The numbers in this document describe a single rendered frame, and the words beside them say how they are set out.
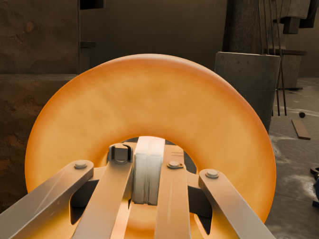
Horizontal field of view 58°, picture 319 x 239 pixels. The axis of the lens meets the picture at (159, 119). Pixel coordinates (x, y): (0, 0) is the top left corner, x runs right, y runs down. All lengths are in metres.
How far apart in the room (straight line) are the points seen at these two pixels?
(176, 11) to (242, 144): 7.68
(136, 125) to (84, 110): 0.03
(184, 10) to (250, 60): 5.54
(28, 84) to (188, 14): 7.72
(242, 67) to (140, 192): 2.44
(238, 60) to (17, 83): 2.30
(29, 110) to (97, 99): 0.24
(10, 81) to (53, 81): 0.05
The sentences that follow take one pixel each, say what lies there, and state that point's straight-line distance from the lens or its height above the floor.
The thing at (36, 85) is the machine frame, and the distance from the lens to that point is 0.39.
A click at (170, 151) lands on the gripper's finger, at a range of 0.17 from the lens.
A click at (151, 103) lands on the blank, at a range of 0.16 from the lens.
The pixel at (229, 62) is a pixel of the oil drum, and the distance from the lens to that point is 2.61.
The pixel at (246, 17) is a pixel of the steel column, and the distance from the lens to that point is 4.21.
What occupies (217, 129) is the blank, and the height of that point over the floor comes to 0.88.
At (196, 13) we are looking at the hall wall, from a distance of 8.21.
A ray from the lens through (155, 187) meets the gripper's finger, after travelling 0.15.
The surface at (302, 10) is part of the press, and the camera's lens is 8.07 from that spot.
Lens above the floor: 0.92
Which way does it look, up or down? 15 degrees down
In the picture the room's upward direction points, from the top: 4 degrees clockwise
